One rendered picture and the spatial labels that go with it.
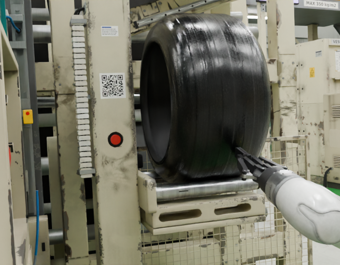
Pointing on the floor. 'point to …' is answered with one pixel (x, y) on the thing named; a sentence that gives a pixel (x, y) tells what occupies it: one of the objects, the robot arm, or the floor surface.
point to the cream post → (125, 207)
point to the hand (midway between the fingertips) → (242, 155)
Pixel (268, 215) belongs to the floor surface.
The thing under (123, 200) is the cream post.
